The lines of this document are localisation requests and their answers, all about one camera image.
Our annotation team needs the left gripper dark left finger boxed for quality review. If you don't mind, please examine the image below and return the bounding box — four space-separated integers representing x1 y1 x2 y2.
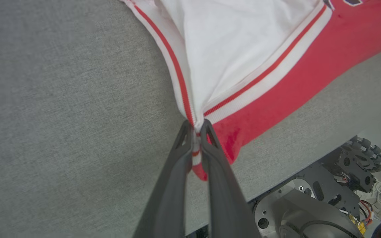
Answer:
133 120 194 238

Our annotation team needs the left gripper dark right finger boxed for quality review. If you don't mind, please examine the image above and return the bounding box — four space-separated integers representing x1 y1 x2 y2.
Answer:
199 119 260 238

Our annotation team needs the red and white jersey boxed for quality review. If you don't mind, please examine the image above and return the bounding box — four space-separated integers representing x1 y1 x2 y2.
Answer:
121 0 381 181

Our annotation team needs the black omni wheel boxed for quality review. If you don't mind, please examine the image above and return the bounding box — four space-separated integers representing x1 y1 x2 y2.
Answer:
338 136 381 194

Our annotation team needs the white cable bundle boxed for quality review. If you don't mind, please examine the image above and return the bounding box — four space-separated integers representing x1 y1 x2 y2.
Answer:
356 180 381 212

